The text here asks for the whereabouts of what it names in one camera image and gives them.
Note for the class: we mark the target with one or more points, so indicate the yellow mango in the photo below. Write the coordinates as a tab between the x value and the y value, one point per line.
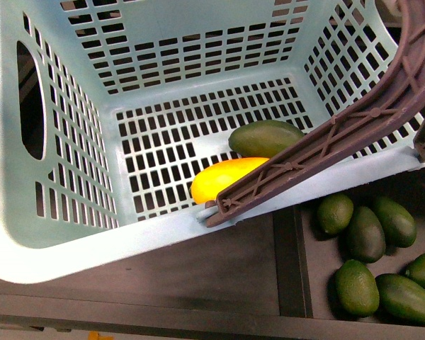
210	181

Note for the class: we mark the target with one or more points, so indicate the light blue plastic basket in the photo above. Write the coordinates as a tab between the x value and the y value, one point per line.
108	109

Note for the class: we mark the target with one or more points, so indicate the brown basket handle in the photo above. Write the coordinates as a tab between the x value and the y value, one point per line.
340	141

